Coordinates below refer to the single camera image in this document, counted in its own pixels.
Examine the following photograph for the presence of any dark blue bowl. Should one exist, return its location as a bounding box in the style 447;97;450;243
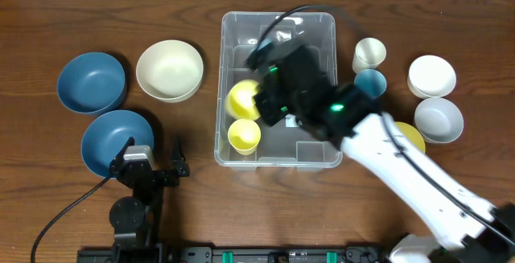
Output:
80;110;155;178
56;52;127;116

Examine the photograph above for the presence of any white paper label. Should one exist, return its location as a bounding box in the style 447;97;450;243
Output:
285;114;299;128

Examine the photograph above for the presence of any cream large bowl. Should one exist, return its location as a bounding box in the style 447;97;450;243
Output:
136;39;204;103

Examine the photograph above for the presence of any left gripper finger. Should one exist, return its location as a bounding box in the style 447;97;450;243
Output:
113;137;134;162
171;137;190;177

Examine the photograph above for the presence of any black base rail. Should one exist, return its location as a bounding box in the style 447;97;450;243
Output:
76;245;384;263

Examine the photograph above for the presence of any yellow small bowl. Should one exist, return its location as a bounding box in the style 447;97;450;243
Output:
395;121;426;153

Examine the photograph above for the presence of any yellow cup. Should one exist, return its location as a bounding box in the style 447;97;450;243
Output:
225;80;260;121
228;119;262;155

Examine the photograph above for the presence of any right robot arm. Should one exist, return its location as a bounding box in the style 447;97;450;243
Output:
246;40;514;262

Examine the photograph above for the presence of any cream white cup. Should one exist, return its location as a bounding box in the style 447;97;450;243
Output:
352;38;387;74

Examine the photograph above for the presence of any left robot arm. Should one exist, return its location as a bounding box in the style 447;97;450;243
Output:
109;138;190;249

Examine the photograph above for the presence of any dark blue bowl lower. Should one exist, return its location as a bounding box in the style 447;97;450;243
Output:
80;110;155;178

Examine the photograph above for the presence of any light blue cup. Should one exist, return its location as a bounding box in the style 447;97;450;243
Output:
354;69;387;98

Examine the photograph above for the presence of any clear plastic storage container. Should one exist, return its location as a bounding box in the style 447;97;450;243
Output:
214;11;343;171

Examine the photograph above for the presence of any white small bowl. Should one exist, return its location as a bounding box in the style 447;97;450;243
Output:
407;55;457;99

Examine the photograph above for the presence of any grey small bowl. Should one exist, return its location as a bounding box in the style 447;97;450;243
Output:
414;97;464;144

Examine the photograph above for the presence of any dark blue bowl upper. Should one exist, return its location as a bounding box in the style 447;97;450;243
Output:
56;52;127;116

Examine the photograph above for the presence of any right black cable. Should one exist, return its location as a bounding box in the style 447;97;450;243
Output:
257;4;515;248

